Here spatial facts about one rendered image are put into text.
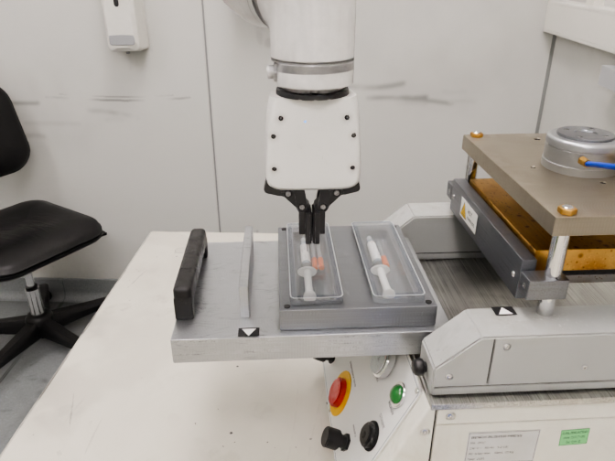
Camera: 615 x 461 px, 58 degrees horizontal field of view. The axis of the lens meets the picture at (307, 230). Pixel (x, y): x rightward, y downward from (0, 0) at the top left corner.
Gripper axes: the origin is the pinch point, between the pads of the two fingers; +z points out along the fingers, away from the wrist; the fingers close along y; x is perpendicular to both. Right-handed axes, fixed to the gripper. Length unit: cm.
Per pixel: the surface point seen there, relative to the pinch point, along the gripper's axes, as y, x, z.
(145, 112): -52, 149, 22
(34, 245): -83, 107, 55
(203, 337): -11.8, -10.7, 7.7
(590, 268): 27.9, -10.2, 1.0
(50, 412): -36.3, 3.2, 29.7
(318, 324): 0.0, -9.9, 7.0
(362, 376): 6.5, -2.6, 20.5
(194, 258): -13.6, -0.8, 3.7
